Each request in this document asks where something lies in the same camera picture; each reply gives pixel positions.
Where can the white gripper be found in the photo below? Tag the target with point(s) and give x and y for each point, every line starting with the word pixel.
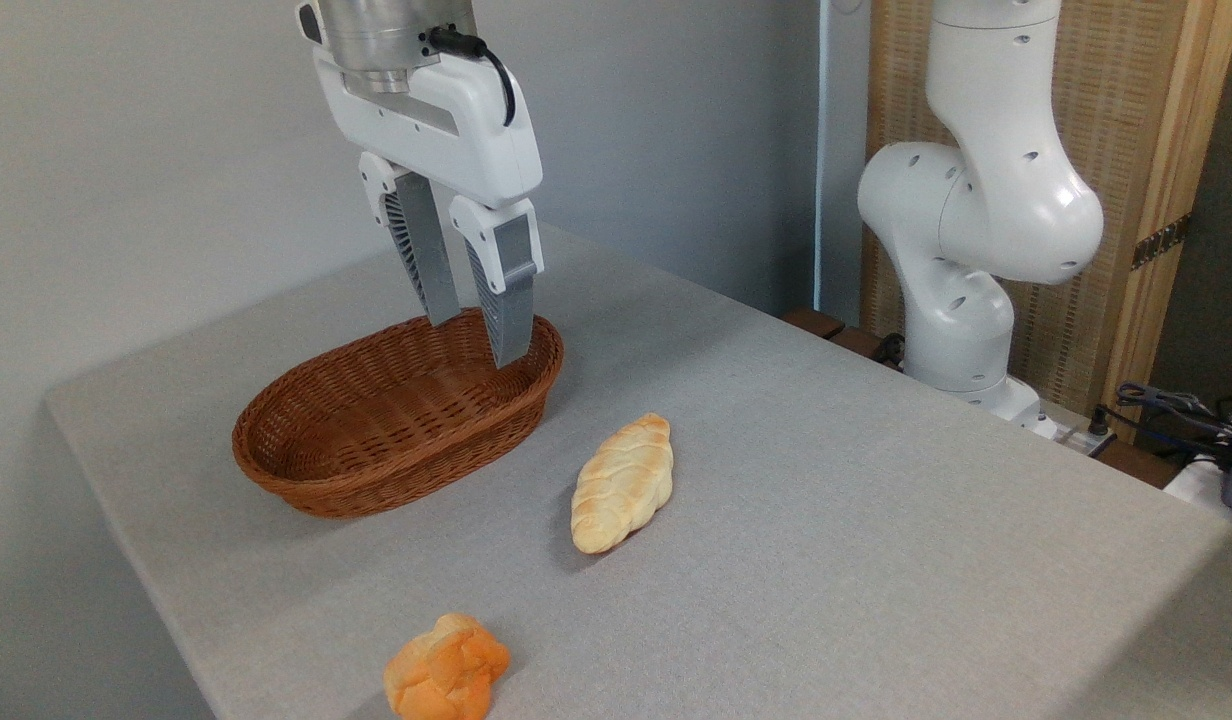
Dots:
pixel 456 125

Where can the long braided bread loaf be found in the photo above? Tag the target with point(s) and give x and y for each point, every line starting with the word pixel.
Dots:
pixel 621 485

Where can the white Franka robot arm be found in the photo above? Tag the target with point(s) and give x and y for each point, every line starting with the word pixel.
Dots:
pixel 976 200

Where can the brown wicker oval basket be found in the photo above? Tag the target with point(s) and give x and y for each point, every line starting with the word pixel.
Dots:
pixel 376 450

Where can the round orange bread roll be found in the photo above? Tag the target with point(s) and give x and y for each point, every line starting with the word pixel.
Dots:
pixel 446 670

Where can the grey tablecloth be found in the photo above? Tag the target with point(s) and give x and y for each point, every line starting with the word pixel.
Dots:
pixel 826 560

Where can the wooden rattan folding screen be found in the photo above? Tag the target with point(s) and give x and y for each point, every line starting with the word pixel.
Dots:
pixel 1136 100

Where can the metal screen hinge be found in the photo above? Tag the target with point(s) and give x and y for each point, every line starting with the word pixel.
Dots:
pixel 1161 241

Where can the white vertical wall trunking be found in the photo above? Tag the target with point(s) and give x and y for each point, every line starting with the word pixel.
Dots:
pixel 822 150

